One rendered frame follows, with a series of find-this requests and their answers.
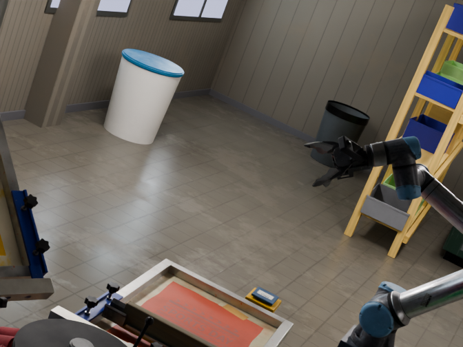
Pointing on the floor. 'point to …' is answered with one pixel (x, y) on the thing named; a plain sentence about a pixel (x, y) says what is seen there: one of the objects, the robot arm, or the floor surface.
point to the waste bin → (339, 127)
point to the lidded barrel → (141, 96)
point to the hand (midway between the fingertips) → (307, 164)
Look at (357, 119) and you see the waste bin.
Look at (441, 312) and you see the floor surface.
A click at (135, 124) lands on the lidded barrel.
